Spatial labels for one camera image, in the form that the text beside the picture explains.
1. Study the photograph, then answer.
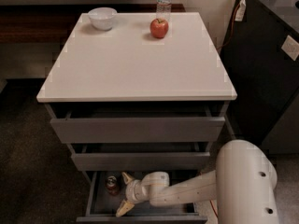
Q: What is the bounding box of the grey drawer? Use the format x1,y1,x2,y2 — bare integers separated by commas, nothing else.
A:
77,171,207,224
71,143,210,172
46,102,228,144

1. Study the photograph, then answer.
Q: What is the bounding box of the white bowl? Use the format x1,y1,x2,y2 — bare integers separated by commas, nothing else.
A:
88,7,117,31

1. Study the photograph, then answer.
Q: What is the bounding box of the white cable tag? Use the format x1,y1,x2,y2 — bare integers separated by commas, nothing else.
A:
235,0,247,21

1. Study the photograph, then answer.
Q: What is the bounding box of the clear plastic water bottle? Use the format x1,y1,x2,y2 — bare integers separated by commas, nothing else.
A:
156,0,172,21

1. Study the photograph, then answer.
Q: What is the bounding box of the grey bottom drawer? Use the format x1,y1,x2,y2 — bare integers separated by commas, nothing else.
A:
77,171,207,224

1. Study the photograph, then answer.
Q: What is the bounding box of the red apple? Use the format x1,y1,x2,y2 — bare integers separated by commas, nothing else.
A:
149,18,169,38

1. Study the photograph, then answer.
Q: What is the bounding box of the grey middle drawer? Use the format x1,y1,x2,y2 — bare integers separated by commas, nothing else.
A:
71,143,210,172

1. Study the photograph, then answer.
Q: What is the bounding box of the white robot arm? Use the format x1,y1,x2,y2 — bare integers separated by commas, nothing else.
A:
116,140,279,224

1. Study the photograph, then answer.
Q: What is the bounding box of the grey top drawer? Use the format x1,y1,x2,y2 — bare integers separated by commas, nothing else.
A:
46,102,228,144

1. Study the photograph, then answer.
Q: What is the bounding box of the black side cabinet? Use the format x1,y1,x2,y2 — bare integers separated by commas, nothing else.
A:
221,0,299,154

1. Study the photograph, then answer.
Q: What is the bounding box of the orange power cable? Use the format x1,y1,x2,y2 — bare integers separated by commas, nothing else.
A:
208,0,299,219

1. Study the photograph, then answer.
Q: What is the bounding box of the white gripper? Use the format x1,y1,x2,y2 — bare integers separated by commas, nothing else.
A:
116,172,170,217

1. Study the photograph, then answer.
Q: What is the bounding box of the red coke can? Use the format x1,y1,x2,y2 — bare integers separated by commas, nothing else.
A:
106,176,120,196

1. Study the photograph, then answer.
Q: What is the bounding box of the dark wooden shelf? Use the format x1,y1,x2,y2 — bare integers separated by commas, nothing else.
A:
0,3,186,44

